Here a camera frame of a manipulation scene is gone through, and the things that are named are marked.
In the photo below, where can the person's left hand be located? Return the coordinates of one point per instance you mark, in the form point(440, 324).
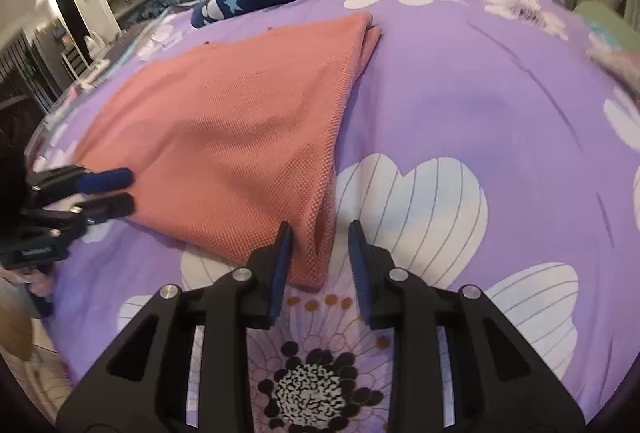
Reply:
point(37, 284)

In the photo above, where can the green pillow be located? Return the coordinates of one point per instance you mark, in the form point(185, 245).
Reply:
point(607, 23)

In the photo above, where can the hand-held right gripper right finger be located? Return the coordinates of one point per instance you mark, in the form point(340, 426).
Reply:
point(359, 273)

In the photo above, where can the teal plush blanket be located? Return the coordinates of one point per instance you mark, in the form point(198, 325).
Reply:
point(170, 0)

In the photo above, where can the white rabbit figure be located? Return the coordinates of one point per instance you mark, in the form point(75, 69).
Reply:
point(95, 45)

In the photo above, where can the purple floral bedsheet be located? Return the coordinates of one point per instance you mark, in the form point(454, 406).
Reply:
point(450, 88)

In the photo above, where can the pink long sleeve shirt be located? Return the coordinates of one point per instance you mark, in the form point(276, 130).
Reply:
point(225, 123)

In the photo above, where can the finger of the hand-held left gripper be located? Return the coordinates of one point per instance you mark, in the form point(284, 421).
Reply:
point(110, 206)
point(107, 179)

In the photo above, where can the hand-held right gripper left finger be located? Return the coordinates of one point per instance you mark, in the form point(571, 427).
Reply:
point(280, 263)

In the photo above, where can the pink folded garment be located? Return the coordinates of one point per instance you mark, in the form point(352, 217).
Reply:
point(627, 73)

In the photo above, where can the white ladder rack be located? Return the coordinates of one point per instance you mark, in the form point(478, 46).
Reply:
point(75, 65)

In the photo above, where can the dark counter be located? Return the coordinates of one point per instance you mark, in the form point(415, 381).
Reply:
point(137, 3)

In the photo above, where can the beige folded garment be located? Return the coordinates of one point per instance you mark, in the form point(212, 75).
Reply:
point(602, 50)

